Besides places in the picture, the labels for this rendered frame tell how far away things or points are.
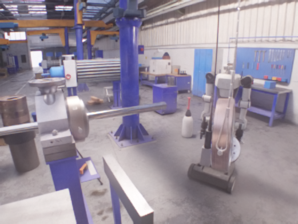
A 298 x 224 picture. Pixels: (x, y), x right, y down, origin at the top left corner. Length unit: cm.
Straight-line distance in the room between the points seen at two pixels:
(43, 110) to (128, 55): 212
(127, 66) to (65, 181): 227
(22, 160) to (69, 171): 180
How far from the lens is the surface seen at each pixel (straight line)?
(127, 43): 318
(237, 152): 130
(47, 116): 131
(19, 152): 302
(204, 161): 123
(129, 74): 319
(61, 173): 133
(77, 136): 142
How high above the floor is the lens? 158
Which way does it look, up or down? 18 degrees down
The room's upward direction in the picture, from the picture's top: straight up
